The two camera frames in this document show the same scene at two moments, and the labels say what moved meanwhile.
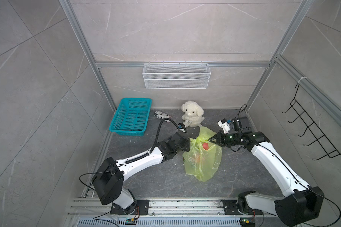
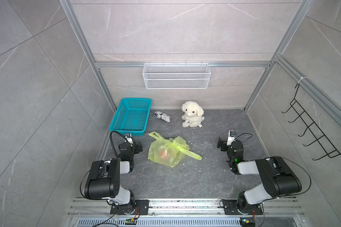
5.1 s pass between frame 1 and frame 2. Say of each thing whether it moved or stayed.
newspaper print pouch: stayed
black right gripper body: moved
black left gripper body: moved
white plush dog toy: stayed
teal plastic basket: stayed
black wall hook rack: stayed
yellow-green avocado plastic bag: moved
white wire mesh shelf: stayed
